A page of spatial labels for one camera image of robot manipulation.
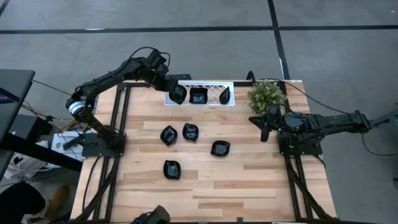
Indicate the white plastic bag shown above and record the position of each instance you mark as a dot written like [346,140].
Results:
[25,165]

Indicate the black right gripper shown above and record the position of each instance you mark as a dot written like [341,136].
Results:
[275,119]

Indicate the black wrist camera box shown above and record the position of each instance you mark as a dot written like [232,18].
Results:
[293,123]
[155,59]

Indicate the black square deep mini bowl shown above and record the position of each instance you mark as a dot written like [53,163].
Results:
[198,96]
[190,89]

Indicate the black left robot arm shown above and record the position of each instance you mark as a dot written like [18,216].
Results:
[102,82]

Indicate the white power strip board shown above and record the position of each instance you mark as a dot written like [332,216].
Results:
[66,144]

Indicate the green potted plant black pot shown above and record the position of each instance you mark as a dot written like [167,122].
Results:
[264,95]

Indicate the black floor box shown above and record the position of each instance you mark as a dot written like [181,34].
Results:
[29,127]

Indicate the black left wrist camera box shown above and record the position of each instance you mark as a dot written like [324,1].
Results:
[155,59]

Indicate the small black edge clamp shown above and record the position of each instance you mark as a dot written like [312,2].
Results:
[239,220]

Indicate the person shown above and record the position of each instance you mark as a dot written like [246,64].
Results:
[18,202]

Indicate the grey stand leg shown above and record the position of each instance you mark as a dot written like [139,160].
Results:
[388,119]

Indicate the black aluminium rig frame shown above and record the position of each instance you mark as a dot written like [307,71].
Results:
[118,105]

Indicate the black desk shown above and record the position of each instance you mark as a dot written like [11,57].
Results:
[15,87]

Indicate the black leaf-shaped mini plate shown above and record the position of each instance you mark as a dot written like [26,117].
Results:
[224,96]

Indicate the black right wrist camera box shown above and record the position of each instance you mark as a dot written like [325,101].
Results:
[293,123]

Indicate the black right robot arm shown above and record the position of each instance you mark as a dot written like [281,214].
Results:
[335,123]

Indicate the black boat-shaped mini plate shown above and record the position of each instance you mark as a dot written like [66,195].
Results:
[172,170]
[179,98]
[168,135]
[220,148]
[190,132]

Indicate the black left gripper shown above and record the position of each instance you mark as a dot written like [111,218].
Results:
[163,81]

